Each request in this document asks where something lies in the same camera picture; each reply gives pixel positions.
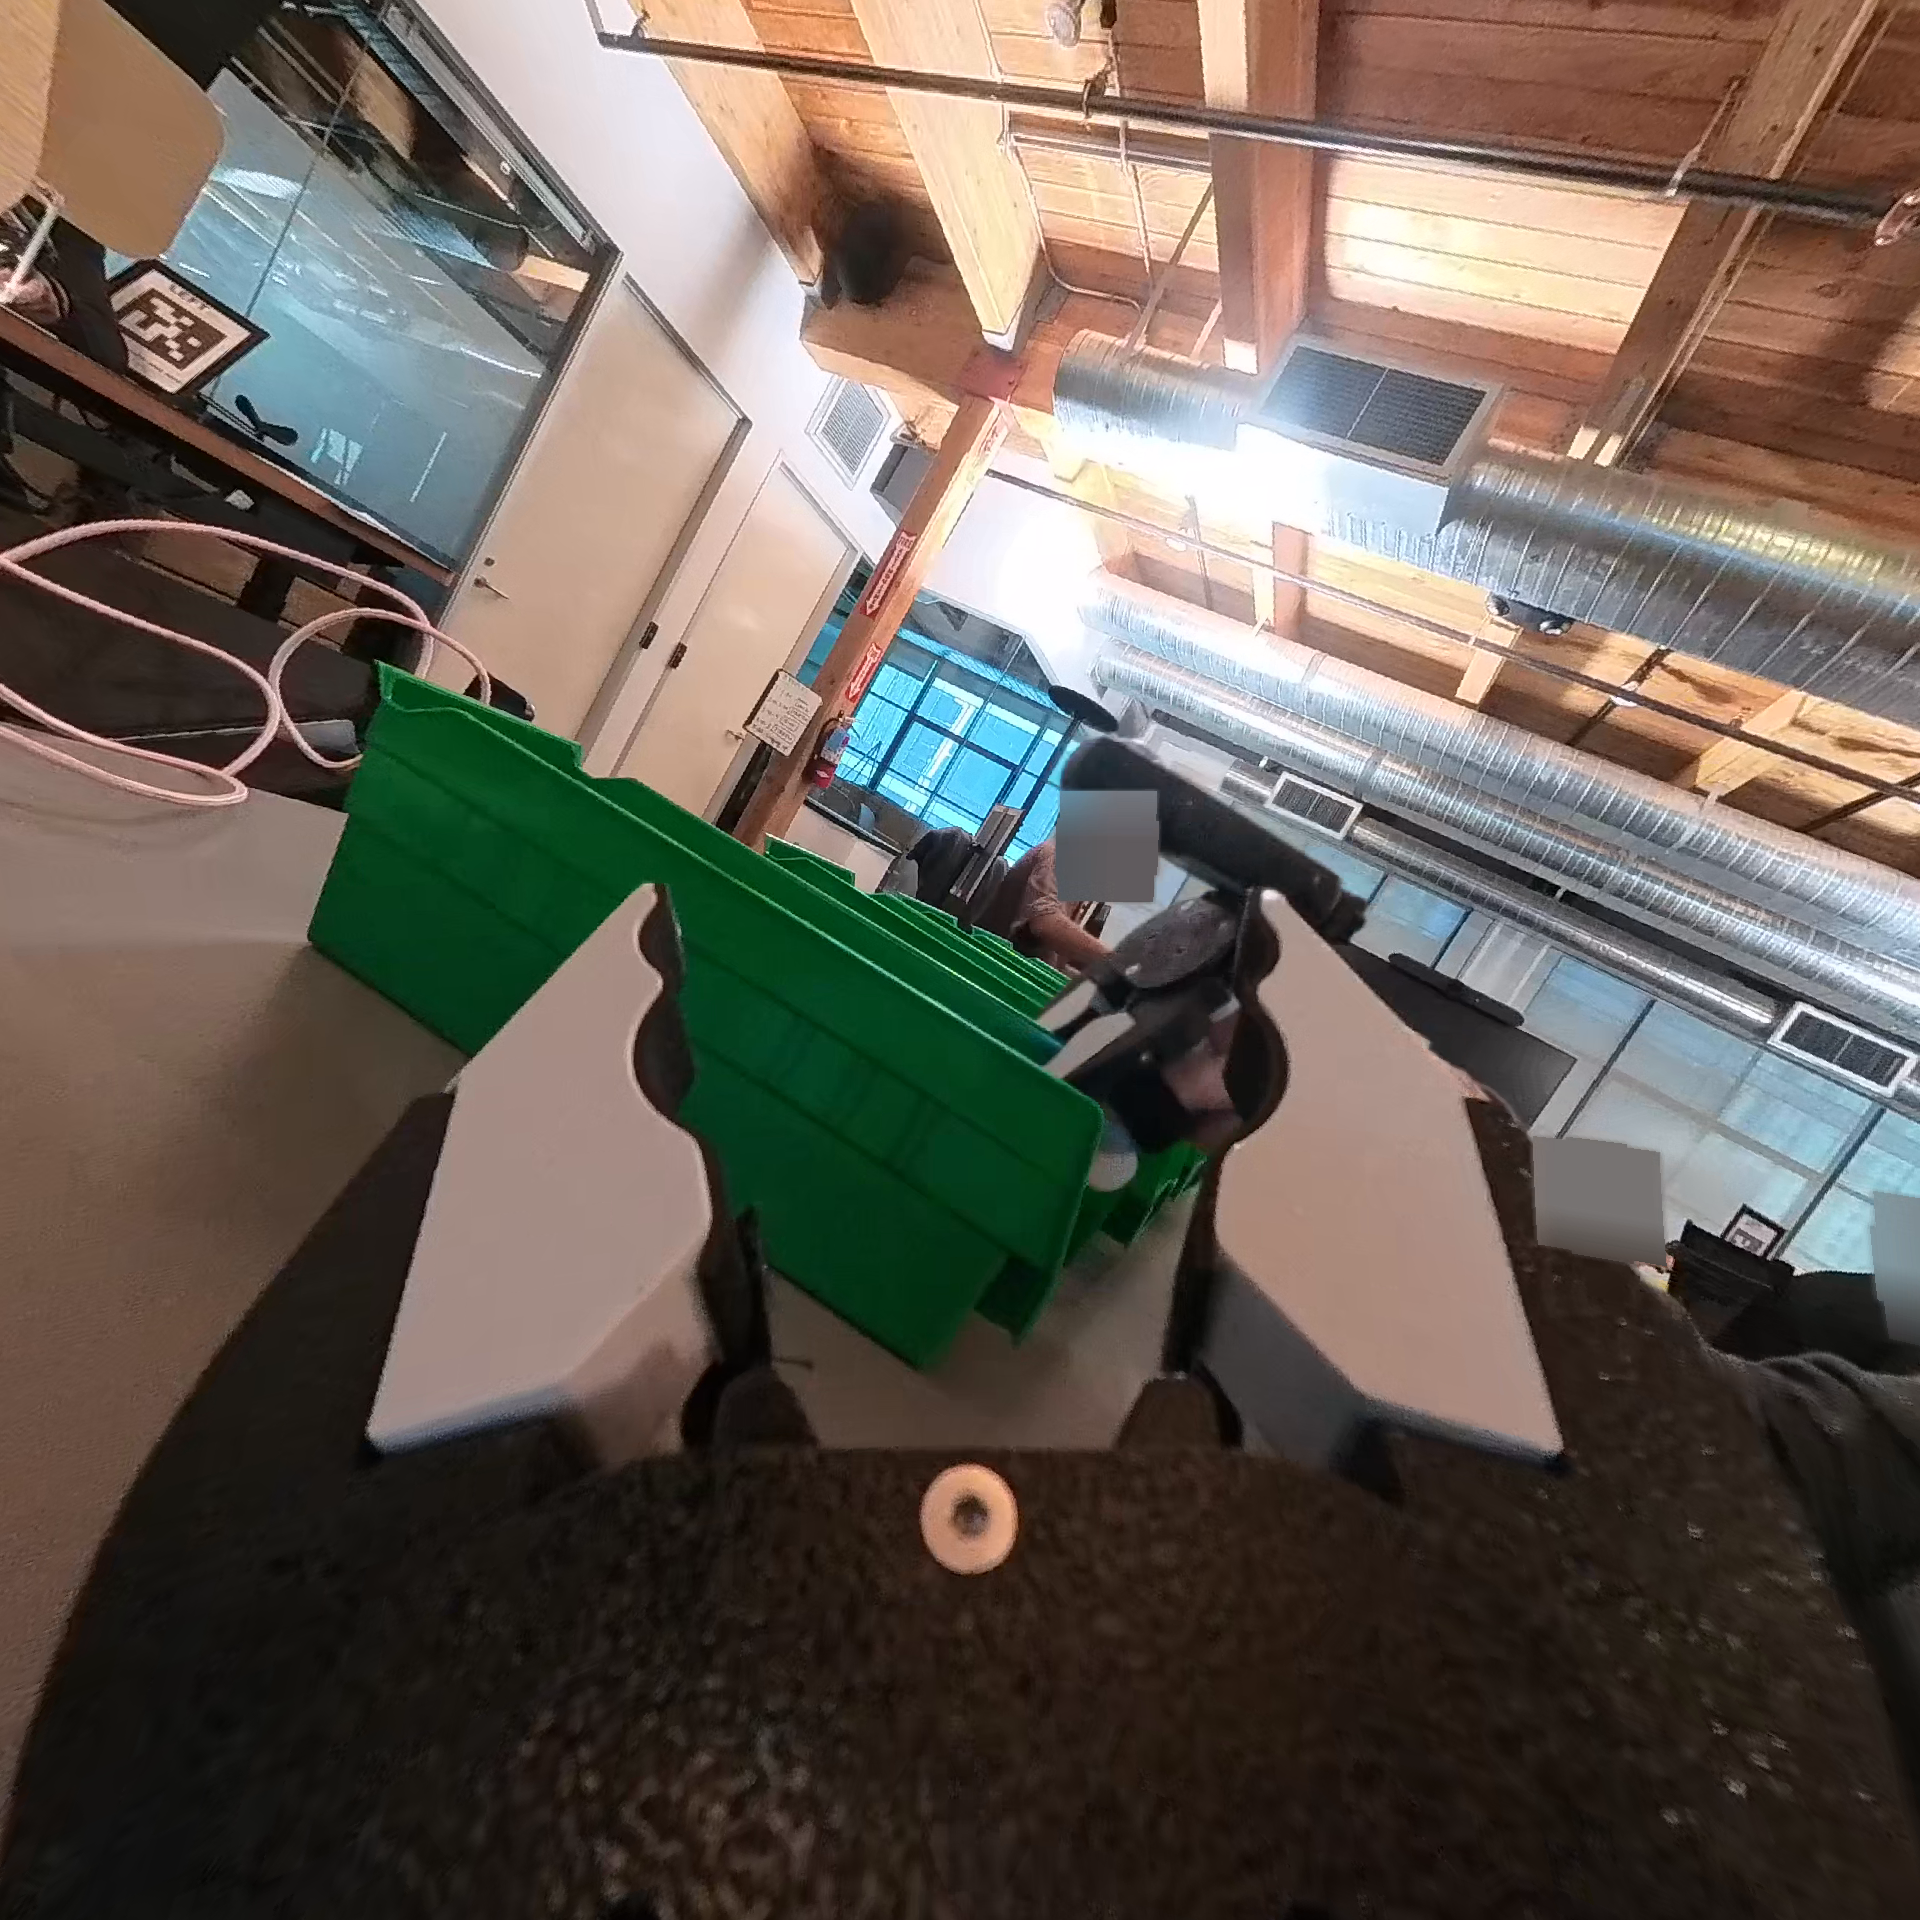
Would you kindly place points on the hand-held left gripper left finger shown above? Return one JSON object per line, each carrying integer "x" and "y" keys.
{"x": 540, "y": 1245}

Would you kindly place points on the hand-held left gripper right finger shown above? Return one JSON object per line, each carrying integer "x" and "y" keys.
{"x": 1381, "y": 1245}

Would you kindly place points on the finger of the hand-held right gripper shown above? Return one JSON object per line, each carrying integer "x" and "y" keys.
{"x": 1096, "y": 1053}
{"x": 1093, "y": 1002}

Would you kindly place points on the small ceiling vent grille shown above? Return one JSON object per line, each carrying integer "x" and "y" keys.
{"x": 1843, "y": 1046}
{"x": 1313, "y": 804}

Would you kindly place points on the black floor lamp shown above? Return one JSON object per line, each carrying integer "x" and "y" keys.
{"x": 1096, "y": 702}

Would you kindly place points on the red fire extinguisher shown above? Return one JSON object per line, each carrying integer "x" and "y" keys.
{"x": 830, "y": 751}

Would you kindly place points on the printed tag sign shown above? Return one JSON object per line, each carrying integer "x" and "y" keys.
{"x": 188, "y": 327}
{"x": 1756, "y": 1233}

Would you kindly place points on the white notice sheet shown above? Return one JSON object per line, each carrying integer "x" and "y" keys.
{"x": 781, "y": 710}

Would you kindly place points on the large ceiling vent grille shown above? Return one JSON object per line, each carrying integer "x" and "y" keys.
{"x": 1371, "y": 403}

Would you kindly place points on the white door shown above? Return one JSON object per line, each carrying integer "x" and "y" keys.
{"x": 600, "y": 495}
{"x": 749, "y": 629}

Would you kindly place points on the black round ceiling fixture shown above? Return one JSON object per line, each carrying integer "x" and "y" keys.
{"x": 862, "y": 254}

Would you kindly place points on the black ceiling pipe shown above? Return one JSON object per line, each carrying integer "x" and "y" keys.
{"x": 1348, "y": 135}

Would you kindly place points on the wooden top desk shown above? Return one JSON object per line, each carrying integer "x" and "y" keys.
{"x": 224, "y": 447}

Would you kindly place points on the silver air duct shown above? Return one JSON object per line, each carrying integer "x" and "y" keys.
{"x": 1651, "y": 932}
{"x": 1348, "y": 705}
{"x": 1723, "y": 586}

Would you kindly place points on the wooden post red signs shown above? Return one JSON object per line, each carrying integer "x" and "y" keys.
{"x": 885, "y": 599}

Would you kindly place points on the black wall speaker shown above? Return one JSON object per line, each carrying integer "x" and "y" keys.
{"x": 901, "y": 475}

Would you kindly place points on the wall vent grille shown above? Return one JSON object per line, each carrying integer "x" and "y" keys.
{"x": 856, "y": 428}

